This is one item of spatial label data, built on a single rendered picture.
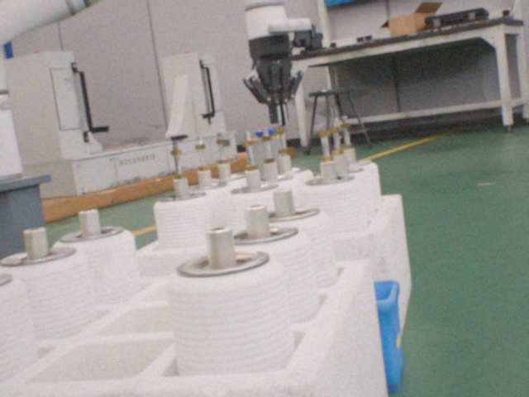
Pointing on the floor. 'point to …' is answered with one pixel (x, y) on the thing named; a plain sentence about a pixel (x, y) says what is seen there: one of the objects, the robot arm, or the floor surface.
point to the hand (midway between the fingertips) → (278, 116)
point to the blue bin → (389, 331)
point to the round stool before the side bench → (328, 113)
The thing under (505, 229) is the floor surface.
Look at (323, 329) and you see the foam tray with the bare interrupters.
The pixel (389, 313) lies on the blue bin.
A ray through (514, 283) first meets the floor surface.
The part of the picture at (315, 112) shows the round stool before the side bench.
